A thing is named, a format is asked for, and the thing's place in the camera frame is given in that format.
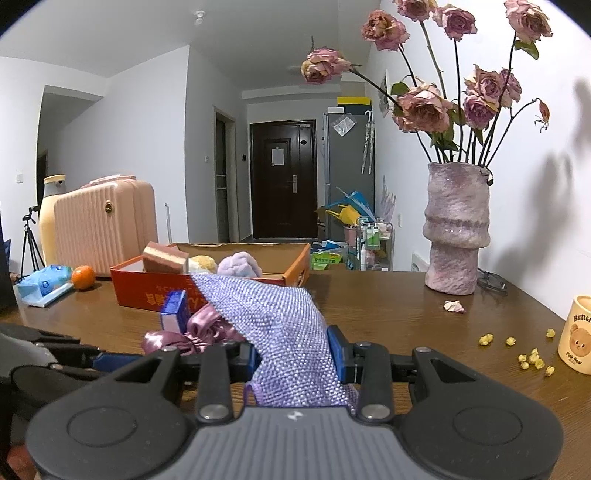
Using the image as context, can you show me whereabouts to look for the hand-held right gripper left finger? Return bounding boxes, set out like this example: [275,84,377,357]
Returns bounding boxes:
[104,342,262,424]

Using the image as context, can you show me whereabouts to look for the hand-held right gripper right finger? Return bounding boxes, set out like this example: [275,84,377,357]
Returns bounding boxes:
[327,324,481,423]

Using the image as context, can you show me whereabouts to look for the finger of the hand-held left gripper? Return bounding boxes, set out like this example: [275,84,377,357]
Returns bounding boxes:
[0,324,82,346]
[44,346,139,371]

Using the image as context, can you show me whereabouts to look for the purple knitted cloth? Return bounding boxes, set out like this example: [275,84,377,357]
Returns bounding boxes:
[189,272,361,409]

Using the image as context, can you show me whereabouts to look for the red cardboard box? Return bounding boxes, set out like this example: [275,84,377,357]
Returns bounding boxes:
[110,242,311,309]

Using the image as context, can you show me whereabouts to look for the purple fluffy sock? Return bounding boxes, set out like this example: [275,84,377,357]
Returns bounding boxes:
[217,251,263,278]

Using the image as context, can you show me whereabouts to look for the cream plush toy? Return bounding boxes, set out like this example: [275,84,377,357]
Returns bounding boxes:
[188,255,219,274]

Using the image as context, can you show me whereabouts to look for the pink and cream layered sponge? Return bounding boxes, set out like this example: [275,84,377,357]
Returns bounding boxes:
[141,244,190,274]

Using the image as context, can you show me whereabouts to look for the blue tissue pack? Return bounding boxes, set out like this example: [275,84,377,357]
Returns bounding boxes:
[13,264,75,308]

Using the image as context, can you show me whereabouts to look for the orange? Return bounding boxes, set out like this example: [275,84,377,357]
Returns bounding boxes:
[71,264,97,291]

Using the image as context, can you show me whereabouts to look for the small blue box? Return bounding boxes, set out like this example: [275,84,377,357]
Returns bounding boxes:
[159,290,190,334]

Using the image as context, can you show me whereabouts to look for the green packet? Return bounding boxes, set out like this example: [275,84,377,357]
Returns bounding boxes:
[310,249,345,271]

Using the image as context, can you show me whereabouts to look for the yellow bottle with grey lid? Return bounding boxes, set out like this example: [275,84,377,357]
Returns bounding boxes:
[38,174,68,268]

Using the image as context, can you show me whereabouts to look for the white trolley with bottles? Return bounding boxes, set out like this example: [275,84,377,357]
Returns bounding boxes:
[355,222,394,271]

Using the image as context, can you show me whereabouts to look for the black tripod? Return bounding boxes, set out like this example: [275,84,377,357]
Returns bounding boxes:
[18,205,44,280]

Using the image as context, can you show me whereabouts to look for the pink ribbed suitcase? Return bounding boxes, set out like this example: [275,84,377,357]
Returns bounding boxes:
[53,174,158,277]

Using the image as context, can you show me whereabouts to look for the scattered yellow crumbs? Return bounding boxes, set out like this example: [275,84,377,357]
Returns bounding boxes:
[478,328,557,377]

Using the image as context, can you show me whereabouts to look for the pile of blue yellow bags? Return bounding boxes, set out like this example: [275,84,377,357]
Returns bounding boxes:
[318,187,375,227]

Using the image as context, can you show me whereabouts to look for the dark brown door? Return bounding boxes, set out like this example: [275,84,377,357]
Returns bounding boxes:
[249,121,317,240]

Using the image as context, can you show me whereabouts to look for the pink textured vase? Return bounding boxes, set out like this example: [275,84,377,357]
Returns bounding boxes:
[424,161,491,296]

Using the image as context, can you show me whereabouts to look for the black eyeglasses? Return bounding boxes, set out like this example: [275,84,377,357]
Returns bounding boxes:
[476,268,509,292]

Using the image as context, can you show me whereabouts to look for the grey refrigerator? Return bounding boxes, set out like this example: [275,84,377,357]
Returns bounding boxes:
[321,106,376,217]

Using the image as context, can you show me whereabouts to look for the dark side doorway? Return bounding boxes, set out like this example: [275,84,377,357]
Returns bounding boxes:
[213,105,238,243]

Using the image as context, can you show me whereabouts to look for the white folded umbrella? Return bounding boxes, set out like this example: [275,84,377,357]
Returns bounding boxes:
[361,111,376,175]

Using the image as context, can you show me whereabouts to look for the cream bear mug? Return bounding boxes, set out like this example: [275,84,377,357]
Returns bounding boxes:
[558,295,591,374]

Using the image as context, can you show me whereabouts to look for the bunch of dried pink roses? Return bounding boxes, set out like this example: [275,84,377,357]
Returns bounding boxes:
[301,0,553,167]

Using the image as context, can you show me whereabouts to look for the purple wall decal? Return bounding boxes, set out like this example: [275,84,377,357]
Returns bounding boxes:
[378,178,398,222]

